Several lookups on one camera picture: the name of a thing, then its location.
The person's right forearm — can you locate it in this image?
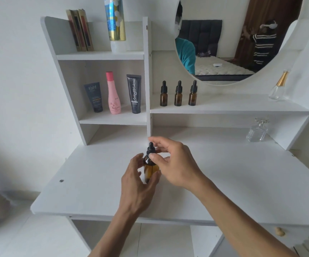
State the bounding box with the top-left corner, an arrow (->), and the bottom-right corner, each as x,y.
191,174 -> 300,257

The clear glass perfume bottle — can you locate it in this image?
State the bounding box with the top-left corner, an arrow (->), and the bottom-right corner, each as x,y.
246,118 -> 269,143

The person's left forearm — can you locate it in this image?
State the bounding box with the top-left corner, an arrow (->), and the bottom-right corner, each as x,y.
87,208 -> 145,257

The black cosmetic tube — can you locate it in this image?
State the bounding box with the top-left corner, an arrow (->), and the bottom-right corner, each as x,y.
126,74 -> 142,114

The round wall mirror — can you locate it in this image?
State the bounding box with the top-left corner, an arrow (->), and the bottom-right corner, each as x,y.
174,0 -> 305,86

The person's right hand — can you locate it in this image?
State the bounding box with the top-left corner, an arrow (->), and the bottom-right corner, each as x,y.
148,136 -> 206,192

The clear perfume bottle gold cap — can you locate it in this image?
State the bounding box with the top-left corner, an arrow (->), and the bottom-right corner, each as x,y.
268,70 -> 290,101

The amber glass dropper bottle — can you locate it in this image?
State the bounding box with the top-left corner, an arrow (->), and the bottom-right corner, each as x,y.
160,81 -> 168,107
143,142 -> 161,184
188,80 -> 198,106
174,80 -> 183,107

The person's left hand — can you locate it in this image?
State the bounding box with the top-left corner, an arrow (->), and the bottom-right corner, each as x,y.
120,153 -> 161,214

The white vanity desk with shelves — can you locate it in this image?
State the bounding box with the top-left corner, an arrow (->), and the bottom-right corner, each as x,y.
30,16 -> 309,257

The dark blue cosmetic tube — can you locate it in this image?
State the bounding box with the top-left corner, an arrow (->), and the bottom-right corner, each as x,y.
84,82 -> 103,113

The blue and gold spray can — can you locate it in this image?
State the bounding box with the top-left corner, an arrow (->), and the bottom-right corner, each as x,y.
103,0 -> 127,53

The pink lotion bottle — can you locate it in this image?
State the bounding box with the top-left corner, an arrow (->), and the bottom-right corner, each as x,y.
106,71 -> 122,115

